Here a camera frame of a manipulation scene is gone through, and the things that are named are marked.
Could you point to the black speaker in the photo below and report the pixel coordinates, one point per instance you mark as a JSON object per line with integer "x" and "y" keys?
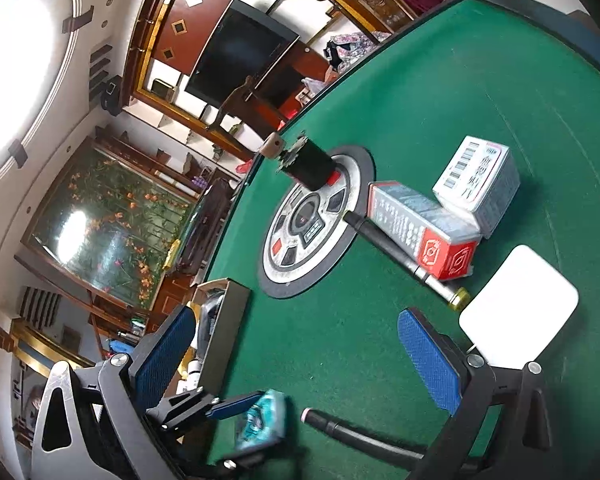
{"x": 111, "y": 92}

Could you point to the black television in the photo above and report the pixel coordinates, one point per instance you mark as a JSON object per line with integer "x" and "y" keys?
{"x": 235, "y": 55}

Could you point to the red and grey box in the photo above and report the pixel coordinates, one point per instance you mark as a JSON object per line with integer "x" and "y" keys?
{"x": 410, "y": 220}

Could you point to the dark wooden chair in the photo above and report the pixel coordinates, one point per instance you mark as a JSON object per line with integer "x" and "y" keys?
{"x": 235, "y": 105}

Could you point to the teal cartoon packet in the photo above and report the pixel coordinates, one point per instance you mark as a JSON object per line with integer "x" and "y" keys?
{"x": 260, "y": 417}

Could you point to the floral fabric bag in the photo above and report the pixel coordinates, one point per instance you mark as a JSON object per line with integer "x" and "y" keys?
{"x": 350, "y": 47}

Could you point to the white barcode box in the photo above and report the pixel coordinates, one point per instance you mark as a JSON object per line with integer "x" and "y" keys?
{"x": 480, "y": 185}

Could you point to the round ceiling light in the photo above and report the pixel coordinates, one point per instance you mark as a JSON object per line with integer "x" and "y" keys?
{"x": 15, "y": 70}

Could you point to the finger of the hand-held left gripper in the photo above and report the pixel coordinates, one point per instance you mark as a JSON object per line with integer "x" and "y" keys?
{"x": 240, "y": 459}
{"x": 230, "y": 406}

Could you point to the white charger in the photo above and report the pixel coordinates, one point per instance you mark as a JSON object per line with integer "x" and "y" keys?
{"x": 520, "y": 300}

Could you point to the black pen pink tip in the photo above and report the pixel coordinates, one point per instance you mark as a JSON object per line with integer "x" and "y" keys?
{"x": 360, "y": 435}

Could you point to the cardboard box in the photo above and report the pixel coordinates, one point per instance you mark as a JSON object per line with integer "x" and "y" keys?
{"x": 230, "y": 320}

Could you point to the dark wooden mahjong table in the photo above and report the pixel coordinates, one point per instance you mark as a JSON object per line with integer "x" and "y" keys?
{"x": 205, "y": 225}

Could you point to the floral glass panel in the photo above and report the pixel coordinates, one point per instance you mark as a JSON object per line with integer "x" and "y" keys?
{"x": 105, "y": 225}

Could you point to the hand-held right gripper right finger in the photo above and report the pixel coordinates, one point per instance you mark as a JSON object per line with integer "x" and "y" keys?
{"x": 430, "y": 360}

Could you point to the black tube brass end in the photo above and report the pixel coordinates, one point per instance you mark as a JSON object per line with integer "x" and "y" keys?
{"x": 390, "y": 250}

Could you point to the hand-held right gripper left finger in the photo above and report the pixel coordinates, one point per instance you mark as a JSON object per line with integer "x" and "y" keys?
{"x": 165, "y": 360}

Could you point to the round table control panel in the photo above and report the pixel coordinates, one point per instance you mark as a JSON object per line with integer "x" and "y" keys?
{"x": 300, "y": 240}

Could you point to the wall shelving unit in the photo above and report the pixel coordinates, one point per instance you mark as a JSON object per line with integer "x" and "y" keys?
{"x": 180, "y": 25}

